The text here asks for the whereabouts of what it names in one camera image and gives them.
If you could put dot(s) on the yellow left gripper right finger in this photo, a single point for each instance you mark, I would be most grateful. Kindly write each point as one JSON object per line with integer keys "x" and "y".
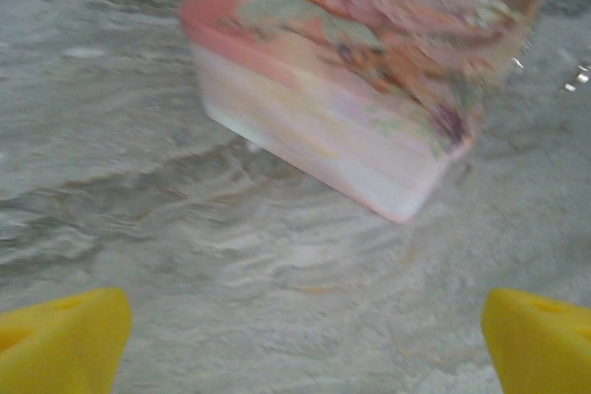
{"x": 540, "y": 348}

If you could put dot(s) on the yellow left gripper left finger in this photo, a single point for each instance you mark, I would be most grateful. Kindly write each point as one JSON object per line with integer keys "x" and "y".
{"x": 64, "y": 343}

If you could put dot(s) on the pink floral box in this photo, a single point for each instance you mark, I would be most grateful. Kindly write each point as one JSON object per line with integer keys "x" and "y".
{"x": 360, "y": 66}

